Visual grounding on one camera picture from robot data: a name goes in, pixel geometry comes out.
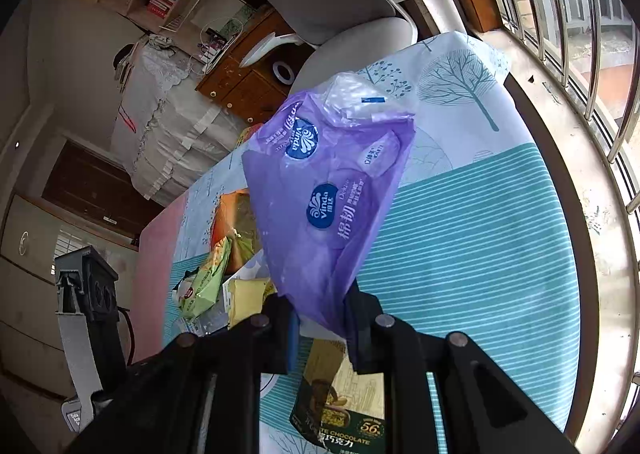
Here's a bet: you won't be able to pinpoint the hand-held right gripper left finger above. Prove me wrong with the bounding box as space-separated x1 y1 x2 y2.
65 293 302 454

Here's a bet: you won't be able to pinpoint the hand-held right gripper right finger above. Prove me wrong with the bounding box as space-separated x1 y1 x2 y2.
344 283 581 454

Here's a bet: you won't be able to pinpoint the purple plastic tissue bag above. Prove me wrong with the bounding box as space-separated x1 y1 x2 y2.
241 74 418 340

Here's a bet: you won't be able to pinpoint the pink bed sheet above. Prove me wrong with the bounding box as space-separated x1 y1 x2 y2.
132 206 189 365

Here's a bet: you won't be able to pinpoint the yellow snack packet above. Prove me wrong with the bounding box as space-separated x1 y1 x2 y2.
227 278 277 330

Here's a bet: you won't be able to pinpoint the dark green chocolate box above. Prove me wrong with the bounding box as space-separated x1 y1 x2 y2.
290 338 388 454

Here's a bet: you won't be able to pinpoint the dark wooden door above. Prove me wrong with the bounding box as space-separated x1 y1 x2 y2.
42 139 166 236

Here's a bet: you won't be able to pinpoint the green snack packet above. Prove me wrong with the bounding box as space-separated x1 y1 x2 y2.
172 236 233 320

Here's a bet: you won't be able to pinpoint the tree-printed tablecloth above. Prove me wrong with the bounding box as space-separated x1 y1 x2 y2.
140 31 573 454

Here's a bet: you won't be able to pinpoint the white lace furniture cover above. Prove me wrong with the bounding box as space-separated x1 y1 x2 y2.
110 33 261 200

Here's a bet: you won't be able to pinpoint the wooden desk with drawers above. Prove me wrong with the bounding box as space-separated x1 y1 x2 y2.
195 4 321 127

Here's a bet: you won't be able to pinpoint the steel window bars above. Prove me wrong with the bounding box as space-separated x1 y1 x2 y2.
465 0 640 215

